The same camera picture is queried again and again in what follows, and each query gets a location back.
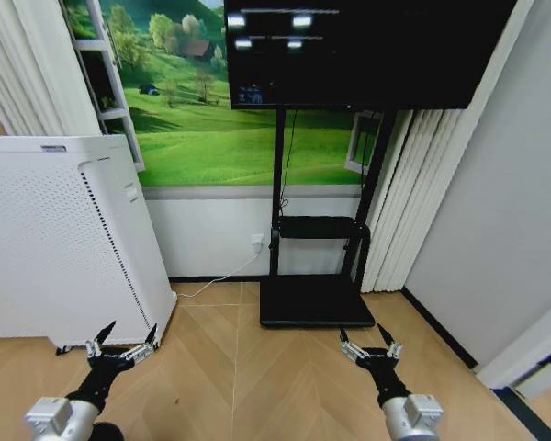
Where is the white perforated air purifier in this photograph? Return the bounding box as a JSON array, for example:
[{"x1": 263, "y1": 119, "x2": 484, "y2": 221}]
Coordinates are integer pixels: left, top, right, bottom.
[{"x1": 0, "y1": 133, "x2": 178, "y2": 356}]

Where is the large black TV screen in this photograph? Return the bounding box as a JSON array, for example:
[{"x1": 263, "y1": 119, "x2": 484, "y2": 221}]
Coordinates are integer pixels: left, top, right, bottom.
[{"x1": 222, "y1": 0, "x2": 520, "y2": 111}]

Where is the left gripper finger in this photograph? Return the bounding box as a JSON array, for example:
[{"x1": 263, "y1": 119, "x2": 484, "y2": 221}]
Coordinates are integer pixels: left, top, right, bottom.
[
  {"x1": 85, "y1": 320, "x2": 118, "y2": 359},
  {"x1": 124, "y1": 323, "x2": 160, "y2": 365}
]

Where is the white pleated curtain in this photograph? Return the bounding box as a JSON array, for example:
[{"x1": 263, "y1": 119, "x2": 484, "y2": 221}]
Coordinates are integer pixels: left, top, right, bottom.
[
  {"x1": 0, "y1": 0, "x2": 103, "y2": 137},
  {"x1": 359, "y1": 107, "x2": 470, "y2": 294}
]

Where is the white door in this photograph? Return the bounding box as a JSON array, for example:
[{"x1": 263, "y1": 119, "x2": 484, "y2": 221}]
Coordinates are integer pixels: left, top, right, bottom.
[{"x1": 474, "y1": 316, "x2": 551, "y2": 401}]

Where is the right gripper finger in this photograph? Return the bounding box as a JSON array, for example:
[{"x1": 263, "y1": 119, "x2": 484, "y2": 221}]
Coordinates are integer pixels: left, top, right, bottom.
[
  {"x1": 339, "y1": 326, "x2": 368, "y2": 366},
  {"x1": 377, "y1": 322, "x2": 403, "y2": 360}
]

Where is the black hanging TV cable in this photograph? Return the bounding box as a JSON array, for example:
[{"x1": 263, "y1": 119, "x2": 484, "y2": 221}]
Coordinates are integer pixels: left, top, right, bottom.
[{"x1": 278, "y1": 108, "x2": 299, "y2": 218}]

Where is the white power cable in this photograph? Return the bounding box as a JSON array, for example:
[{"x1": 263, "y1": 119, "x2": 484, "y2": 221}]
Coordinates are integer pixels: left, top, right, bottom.
[{"x1": 175, "y1": 249, "x2": 259, "y2": 300}]

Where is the black TV floor stand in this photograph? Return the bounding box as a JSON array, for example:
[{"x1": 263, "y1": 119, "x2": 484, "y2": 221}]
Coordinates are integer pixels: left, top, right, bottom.
[{"x1": 258, "y1": 107, "x2": 397, "y2": 329}]

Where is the green landscape window poster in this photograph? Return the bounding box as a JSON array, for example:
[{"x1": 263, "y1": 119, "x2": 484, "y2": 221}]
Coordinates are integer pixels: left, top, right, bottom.
[{"x1": 62, "y1": 0, "x2": 383, "y2": 188}]

